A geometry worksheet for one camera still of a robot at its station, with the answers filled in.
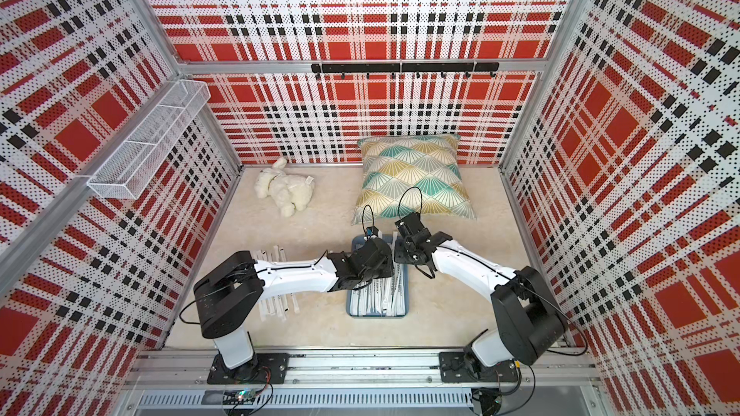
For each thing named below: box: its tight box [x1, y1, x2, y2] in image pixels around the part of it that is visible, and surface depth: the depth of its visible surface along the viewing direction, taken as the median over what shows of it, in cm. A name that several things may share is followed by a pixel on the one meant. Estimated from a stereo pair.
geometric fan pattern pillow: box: [352, 133, 477, 225], surface depth 97 cm
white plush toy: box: [254, 156, 315, 217], surface depth 107 cm
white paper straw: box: [390, 263, 406, 316], surface depth 87 cm
